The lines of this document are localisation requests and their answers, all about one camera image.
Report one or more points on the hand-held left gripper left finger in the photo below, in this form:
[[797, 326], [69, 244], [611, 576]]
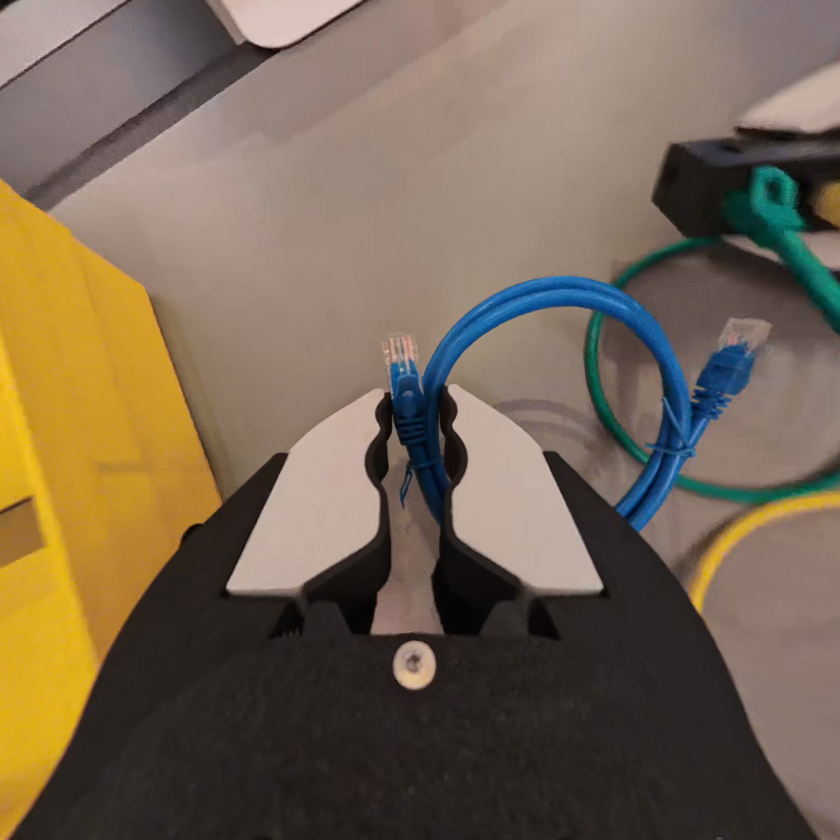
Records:
[[315, 518]]

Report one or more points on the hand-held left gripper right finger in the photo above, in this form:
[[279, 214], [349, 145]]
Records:
[[518, 518]]

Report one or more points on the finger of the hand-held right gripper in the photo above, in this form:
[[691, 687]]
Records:
[[800, 108], [820, 256]]

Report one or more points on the black network switch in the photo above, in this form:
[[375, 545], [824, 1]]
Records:
[[695, 184]]

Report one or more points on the yellow plastic bin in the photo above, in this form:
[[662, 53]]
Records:
[[79, 394]]

